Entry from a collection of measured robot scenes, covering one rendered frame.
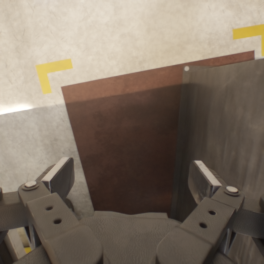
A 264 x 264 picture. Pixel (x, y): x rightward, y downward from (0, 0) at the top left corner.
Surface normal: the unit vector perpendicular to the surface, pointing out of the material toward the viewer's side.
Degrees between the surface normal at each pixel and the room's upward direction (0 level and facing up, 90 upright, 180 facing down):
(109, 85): 0
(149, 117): 0
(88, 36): 0
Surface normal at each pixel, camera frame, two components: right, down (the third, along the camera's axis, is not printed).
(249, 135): -1.00, -0.03
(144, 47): -0.01, 0.25
